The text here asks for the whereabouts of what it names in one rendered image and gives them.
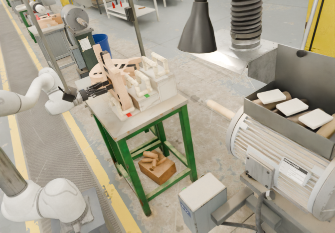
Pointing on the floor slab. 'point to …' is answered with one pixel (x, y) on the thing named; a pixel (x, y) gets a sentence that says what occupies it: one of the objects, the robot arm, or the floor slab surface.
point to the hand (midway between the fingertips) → (109, 84)
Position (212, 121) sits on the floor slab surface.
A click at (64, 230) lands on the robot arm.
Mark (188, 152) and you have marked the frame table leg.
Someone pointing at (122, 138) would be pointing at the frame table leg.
